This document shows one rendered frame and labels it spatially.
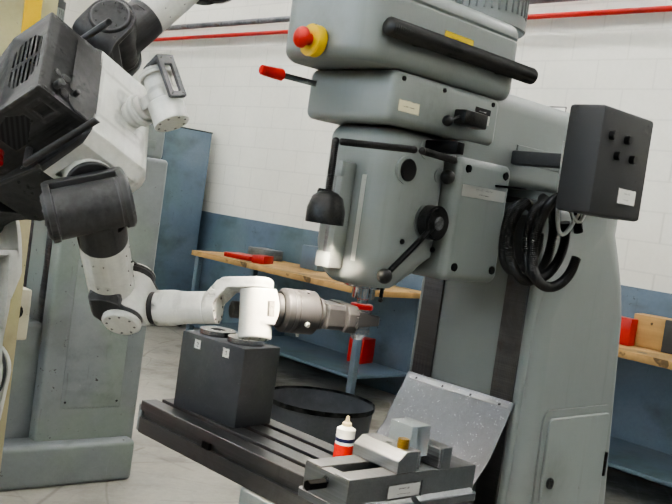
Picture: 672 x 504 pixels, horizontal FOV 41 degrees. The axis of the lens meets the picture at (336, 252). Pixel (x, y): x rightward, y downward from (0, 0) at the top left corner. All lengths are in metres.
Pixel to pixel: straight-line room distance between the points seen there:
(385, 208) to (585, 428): 0.82
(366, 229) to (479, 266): 0.31
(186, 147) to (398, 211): 7.46
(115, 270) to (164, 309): 0.15
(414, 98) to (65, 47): 0.65
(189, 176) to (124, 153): 7.51
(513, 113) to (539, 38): 4.92
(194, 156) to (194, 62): 1.25
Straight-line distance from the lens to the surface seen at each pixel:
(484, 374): 2.14
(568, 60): 6.75
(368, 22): 1.68
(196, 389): 2.22
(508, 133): 2.01
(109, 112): 1.73
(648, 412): 6.22
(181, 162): 9.14
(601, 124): 1.82
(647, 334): 5.65
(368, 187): 1.76
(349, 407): 4.13
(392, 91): 1.71
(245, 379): 2.12
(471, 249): 1.93
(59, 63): 1.70
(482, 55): 1.83
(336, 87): 1.81
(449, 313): 2.20
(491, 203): 1.96
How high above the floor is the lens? 1.46
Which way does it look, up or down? 3 degrees down
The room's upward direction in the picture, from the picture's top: 8 degrees clockwise
